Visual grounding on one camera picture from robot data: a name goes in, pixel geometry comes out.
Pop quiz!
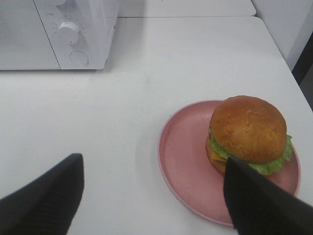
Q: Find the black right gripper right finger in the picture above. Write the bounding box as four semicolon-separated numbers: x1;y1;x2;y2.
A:
223;157;313;235

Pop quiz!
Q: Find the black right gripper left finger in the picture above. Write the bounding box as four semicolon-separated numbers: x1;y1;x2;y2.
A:
0;153;84;235

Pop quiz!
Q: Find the burger with lettuce and cheese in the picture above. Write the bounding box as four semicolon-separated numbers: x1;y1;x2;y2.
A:
205;95;294;176

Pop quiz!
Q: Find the round door release button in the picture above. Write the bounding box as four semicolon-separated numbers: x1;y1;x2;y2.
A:
70;51;89;66

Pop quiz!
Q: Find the white timer knob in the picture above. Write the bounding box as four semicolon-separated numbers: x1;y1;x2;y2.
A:
57;21;81;45

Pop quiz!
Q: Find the white microwave oven body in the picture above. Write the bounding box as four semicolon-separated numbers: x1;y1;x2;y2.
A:
0;0;120;71

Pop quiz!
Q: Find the upper white power knob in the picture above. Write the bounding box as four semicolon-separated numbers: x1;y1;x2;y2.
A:
54;0;67;6

